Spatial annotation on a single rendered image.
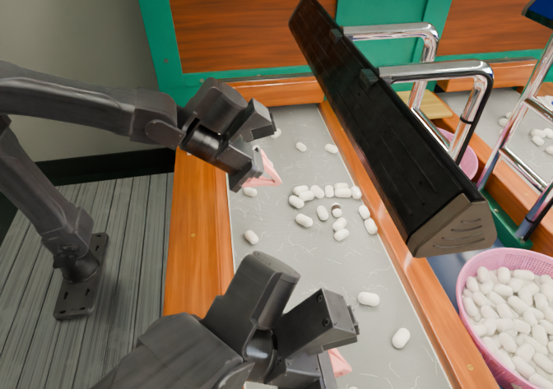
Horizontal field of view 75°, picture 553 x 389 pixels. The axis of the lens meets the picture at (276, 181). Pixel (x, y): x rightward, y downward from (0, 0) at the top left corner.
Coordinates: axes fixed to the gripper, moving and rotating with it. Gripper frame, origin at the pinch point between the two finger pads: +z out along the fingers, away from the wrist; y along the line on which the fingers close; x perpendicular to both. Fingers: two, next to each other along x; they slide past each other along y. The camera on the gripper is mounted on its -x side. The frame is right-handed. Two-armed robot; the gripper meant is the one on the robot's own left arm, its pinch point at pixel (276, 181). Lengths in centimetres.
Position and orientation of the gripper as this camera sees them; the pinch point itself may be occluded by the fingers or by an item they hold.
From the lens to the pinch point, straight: 69.0
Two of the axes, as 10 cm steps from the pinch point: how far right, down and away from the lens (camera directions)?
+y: -1.6, -6.6, 7.4
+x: -6.5, 6.3, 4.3
